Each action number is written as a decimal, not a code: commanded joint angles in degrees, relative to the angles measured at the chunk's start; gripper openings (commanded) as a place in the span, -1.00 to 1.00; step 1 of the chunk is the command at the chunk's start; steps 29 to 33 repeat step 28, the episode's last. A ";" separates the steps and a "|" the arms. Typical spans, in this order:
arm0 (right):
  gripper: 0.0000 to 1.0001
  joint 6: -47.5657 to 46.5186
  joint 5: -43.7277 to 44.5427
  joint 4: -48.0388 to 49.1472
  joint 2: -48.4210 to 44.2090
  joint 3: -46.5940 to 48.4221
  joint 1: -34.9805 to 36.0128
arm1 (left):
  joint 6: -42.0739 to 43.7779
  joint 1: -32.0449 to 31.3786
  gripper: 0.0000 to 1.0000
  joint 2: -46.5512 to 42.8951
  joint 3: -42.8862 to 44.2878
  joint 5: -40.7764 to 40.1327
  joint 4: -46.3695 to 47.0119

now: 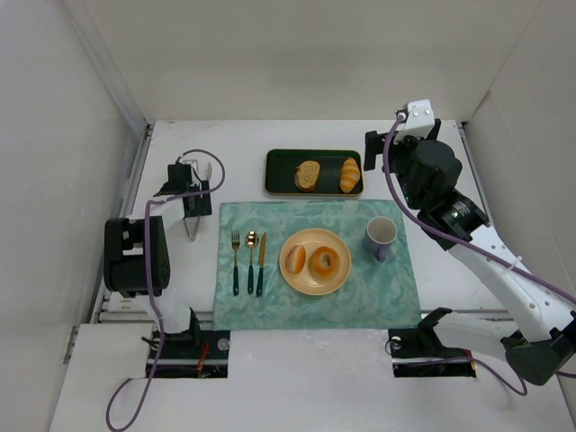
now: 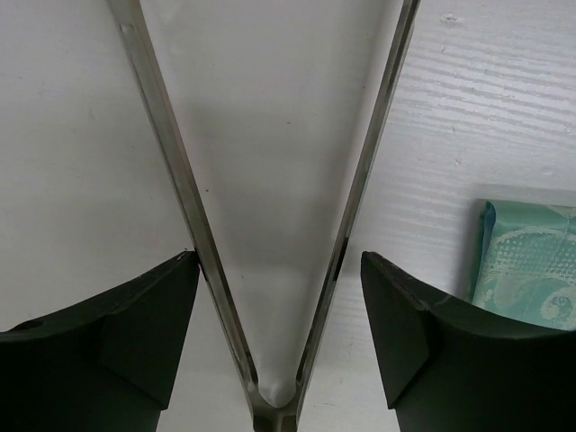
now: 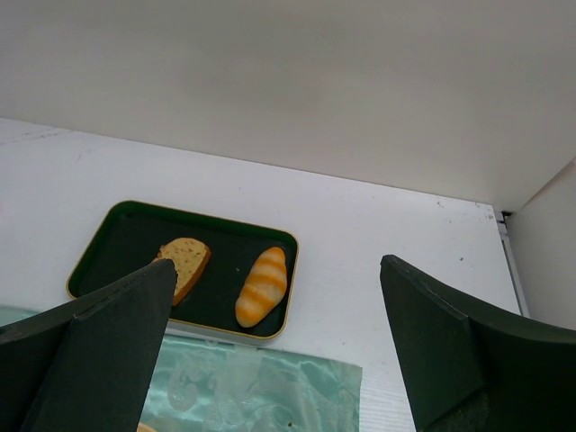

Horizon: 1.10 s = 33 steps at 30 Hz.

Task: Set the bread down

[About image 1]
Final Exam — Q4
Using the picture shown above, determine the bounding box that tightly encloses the gold fork green handle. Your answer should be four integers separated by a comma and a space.
231, 230, 240, 296

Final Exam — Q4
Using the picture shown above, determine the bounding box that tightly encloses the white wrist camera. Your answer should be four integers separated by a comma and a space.
396, 99, 436, 138
176, 155, 202, 183

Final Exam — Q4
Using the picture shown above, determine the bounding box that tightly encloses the brown bread slice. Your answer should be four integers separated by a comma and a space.
294, 160, 320, 193

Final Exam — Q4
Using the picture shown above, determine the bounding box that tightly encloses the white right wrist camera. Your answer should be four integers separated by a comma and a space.
396, 99, 436, 138

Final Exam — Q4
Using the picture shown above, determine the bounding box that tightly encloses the yellow round plate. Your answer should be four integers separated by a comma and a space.
279, 229, 352, 295

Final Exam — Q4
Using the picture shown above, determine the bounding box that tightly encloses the round bread roll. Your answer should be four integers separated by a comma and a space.
285, 244, 307, 275

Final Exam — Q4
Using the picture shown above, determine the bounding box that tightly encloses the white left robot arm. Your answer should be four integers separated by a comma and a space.
103, 159, 212, 348

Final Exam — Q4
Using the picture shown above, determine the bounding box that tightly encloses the gold knife green handle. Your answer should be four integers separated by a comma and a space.
256, 232, 267, 297

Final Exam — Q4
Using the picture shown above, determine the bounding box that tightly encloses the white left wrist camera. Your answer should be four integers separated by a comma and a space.
176, 155, 202, 183

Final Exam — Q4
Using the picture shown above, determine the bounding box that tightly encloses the golden croissant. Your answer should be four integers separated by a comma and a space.
339, 157, 361, 194

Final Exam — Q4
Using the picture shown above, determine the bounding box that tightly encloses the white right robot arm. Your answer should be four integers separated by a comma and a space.
364, 116, 575, 386

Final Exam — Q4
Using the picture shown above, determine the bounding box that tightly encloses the dark green serving tray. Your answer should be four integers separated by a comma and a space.
264, 148, 364, 197

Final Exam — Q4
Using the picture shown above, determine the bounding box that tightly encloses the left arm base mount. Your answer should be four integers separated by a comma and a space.
153, 329, 230, 379

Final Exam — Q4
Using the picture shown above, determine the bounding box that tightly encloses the gold spoon green handle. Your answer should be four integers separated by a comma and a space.
245, 230, 259, 294

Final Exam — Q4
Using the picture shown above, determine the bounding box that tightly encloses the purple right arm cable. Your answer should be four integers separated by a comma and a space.
382, 112, 576, 397

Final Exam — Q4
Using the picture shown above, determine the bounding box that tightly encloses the purple mug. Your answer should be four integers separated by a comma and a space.
363, 216, 398, 263

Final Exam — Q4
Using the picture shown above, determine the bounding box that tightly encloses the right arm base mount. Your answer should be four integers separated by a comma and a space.
387, 328, 476, 378

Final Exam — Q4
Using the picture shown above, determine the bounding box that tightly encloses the aluminium frame rail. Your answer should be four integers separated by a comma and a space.
85, 123, 154, 324

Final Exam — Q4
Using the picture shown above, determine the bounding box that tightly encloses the teal patterned placemat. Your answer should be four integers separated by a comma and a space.
213, 200, 420, 330

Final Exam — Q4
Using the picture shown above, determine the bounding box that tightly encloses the glazed bagel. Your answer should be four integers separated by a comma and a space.
309, 246, 340, 281

